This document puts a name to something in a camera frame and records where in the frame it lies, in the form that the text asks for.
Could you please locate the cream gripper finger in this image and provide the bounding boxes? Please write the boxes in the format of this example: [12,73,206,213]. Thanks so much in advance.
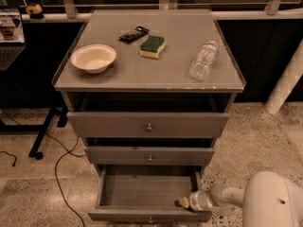
[174,197,190,209]

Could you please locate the grey bottom drawer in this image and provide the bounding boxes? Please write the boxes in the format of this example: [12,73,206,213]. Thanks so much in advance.
[89,166,211,223]

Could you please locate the grey drawer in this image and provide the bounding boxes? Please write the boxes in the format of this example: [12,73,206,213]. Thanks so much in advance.
[84,147,214,166]
[89,166,211,223]
[67,112,229,138]

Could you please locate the grey middle drawer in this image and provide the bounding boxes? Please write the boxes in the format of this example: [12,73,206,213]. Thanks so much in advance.
[84,147,214,166]

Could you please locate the grey drawer cabinet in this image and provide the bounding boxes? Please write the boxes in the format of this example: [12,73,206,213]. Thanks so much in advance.
[51,9,246,187]

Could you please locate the grey top drawer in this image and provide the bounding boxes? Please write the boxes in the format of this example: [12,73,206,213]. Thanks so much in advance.
[67,112,229,138]

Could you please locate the clear plastic water bottle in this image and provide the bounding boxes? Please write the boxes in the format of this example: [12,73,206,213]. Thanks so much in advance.
[186,41,218,81]

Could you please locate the black desk leg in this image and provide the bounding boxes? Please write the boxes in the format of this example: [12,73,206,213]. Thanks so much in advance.
[0,107,67,160]

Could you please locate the green yellow sponge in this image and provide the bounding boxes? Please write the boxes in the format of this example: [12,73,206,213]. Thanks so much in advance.
[140,35,166,59]

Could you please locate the white diagonal pole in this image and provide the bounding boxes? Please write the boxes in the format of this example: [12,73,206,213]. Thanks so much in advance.
[264,40,303,114]

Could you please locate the white paper bowl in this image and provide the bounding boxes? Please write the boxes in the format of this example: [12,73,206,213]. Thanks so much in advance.
[71,44,116,74]

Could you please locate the black calculator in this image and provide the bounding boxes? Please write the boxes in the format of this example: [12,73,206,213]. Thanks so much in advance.
[119,26,150,44]

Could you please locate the laptop computer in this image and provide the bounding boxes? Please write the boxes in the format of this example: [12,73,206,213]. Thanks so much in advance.
[0,8,26,71]

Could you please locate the yellow black tape dispenser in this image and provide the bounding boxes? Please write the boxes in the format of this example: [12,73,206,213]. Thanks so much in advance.
[26,3,44,19]

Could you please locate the black floor cable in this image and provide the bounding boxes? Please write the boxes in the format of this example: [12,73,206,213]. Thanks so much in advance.
[0,108,87,227]

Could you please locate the short black cable end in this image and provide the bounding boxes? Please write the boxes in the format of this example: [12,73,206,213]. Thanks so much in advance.
[0,150,17,167]

